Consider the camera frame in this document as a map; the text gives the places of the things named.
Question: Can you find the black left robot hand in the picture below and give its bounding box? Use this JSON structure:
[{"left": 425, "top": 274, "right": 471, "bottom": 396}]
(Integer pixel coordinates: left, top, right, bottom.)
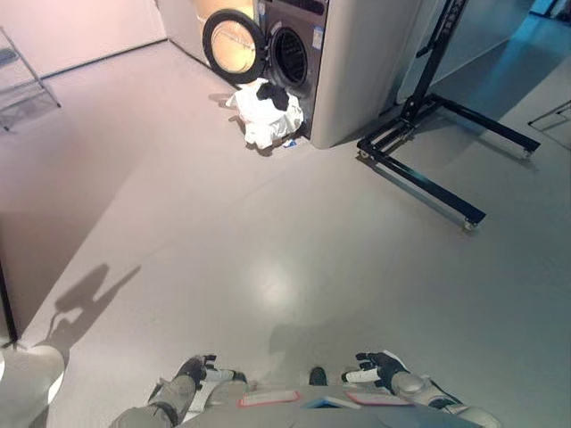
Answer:
[{"left": 175, "top": 353, "right": 247, "bottom": 390}]

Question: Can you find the black garment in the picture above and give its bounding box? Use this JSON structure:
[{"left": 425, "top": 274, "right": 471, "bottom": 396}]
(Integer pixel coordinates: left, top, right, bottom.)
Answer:
[{"left": 255, "top": 82, "right": 291, "bottom": 111}]

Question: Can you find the white laundry basket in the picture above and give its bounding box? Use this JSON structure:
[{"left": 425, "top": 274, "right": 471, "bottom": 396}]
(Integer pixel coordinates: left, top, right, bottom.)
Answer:
[{"left": 240, "top": 95, "right": 306, "bottom": 144}]

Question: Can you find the metal wire rack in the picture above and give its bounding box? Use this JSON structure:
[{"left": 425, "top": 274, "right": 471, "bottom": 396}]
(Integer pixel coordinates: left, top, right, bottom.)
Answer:
[{"left": 0, "top": 26, "right": 62, "bottom": 133}]

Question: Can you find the dark grey washing machine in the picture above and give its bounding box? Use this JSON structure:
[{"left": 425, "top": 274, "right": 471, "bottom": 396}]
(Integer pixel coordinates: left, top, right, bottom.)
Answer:
[{"left": 257, "top": 0, "right": 330, "bottom": 138}]

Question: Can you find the black wheeled gantry frame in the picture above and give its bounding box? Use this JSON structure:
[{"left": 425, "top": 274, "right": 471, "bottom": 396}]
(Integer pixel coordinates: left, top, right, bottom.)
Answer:
[{"left": 355, "top": 0, "right": 542, "bottom": 231}]

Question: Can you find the white garment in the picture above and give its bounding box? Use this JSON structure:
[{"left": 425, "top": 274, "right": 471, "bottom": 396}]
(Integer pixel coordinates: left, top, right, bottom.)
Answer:
[{"left": 225, "top": 77, "right": 304, "bottom": 150}]

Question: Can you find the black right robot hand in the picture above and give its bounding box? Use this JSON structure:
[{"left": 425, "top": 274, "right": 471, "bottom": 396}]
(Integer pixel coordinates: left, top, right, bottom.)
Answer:
[{"left": 340, "top": 350, "right": 411, "bottom": 395}]

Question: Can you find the grey robot torso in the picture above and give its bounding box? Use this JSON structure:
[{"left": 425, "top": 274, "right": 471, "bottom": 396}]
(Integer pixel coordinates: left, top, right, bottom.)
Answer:
[{"left": 178, "top": 383, "right": 468, "bottom": 428}]

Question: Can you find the round washing machine door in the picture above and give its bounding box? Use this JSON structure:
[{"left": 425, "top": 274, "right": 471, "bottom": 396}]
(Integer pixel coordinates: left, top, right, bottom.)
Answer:
[{"left": 202, "top": 9, "right": 270, "bottom": 76}]

